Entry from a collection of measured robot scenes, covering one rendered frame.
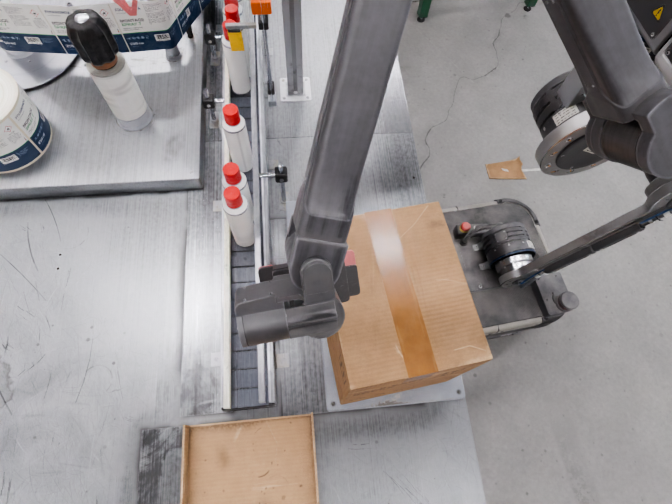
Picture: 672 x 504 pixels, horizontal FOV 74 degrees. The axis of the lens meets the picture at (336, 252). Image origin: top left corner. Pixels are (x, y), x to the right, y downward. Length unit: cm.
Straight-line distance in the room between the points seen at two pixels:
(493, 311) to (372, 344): 110
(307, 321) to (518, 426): 156
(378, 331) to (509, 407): 131
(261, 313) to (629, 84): 47
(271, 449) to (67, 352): 49
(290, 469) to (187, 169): 74
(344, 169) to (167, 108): 92
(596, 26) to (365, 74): 23
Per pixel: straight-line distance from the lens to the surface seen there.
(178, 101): 134
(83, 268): 121
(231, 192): 90
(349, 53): 45
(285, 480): 101
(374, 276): 78
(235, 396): 98
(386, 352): 75
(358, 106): 45
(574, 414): 212
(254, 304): 52
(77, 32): 112
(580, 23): 54
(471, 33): 300
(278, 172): 105
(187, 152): 123
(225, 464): 102
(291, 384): 102
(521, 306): 185
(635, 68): 59
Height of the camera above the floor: 184
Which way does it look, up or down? 66 degrees down
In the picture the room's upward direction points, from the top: 7 degrees clockwise
